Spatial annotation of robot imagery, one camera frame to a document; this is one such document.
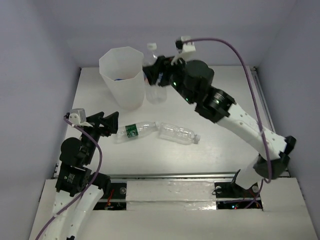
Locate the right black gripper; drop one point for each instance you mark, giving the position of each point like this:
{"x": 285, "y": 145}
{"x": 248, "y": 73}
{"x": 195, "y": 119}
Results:
{"x": 162, "y": 64}

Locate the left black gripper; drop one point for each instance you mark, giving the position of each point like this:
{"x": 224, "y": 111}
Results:
{"x": 99, "y": 125}

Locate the clear bottle green label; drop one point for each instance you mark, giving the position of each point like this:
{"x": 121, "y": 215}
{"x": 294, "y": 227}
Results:
{"x": 135, "y": 131}

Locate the clear bottle orange blue label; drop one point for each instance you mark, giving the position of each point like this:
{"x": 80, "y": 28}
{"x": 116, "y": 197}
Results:
{"x": 154, "y": 94}

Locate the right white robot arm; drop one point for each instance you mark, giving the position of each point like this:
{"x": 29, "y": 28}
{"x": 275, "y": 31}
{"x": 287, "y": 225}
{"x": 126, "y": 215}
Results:
{"x": 193, "y": 81}

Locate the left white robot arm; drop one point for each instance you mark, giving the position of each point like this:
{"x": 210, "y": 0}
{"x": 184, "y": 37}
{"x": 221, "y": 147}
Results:
{"x": 79, "y": 184}

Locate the translucent white plastic bin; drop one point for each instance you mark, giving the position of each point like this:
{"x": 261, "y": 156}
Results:
{"x": 124, "y": 63}

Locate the clear crushed unlabelled bottle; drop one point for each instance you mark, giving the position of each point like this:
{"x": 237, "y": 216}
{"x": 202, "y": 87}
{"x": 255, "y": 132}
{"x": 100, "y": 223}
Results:
{"x": 177, "y": 134}

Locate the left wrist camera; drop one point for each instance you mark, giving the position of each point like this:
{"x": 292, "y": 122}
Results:
{"x": 77, "y": 117}

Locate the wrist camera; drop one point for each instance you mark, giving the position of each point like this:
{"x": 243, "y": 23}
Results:
{"x": 77, "y": 117}
{"x": 185, "y": 50}

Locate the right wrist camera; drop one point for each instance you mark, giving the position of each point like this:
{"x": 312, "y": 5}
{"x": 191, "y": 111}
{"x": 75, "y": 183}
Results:
{"x": 185, "y": 50}

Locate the aluminium side rail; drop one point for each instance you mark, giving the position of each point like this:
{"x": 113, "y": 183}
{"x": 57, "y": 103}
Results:
{"x": 261, "y": 102}

